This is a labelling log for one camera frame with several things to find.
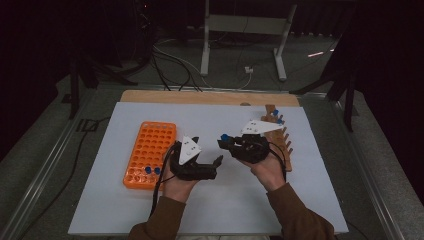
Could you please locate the white metal stand frame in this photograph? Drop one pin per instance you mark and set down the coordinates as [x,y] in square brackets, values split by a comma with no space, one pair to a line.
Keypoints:
[245,25]

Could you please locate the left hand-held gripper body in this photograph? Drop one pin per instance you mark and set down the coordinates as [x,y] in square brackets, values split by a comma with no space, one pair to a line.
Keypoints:
[188,151]

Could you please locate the pale floor tape strip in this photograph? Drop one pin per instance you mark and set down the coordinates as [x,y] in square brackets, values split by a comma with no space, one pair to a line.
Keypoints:
[316,54]

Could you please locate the white power adapter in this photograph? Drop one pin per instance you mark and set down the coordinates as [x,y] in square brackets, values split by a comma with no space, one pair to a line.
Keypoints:
[248,69]

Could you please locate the white table mat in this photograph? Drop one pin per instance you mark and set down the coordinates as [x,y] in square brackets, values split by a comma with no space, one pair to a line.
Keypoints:
[226,200]

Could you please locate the blue-capped test tube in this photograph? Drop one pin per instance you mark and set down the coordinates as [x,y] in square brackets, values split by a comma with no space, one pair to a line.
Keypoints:
[275,112]
[224,136]
[148,170]
[157,170]
[280,121]

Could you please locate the dark equipment stand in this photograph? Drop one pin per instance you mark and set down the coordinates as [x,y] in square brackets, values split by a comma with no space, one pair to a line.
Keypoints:
[145,30]

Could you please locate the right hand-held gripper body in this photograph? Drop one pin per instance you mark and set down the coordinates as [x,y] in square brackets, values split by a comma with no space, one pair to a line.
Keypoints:
[250,148]

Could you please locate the round table grommet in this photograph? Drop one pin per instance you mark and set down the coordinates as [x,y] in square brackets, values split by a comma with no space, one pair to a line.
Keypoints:
[245,104]

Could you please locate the wooden test tube rack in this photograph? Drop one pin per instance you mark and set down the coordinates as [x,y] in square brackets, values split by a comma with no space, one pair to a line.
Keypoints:
[279,137]

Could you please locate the person's right hand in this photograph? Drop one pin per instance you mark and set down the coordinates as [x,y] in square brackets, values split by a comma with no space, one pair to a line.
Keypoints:
[266,174]

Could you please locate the wooden table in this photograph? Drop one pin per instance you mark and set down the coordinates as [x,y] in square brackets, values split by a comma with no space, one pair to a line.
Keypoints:
[200,97]

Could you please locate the black tripod stand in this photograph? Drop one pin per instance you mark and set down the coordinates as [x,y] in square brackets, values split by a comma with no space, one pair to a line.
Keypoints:
[74,90]
[348,100]

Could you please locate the orange plastic tube rack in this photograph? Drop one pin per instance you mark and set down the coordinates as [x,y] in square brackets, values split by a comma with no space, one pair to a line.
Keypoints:
[146,146]

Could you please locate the aluminium floor rail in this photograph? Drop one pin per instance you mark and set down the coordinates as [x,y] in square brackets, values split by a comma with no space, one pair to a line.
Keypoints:
[366,166]
[40,173]

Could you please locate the person's left hand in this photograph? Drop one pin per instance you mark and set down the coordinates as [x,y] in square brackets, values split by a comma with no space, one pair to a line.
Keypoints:
[178,187]

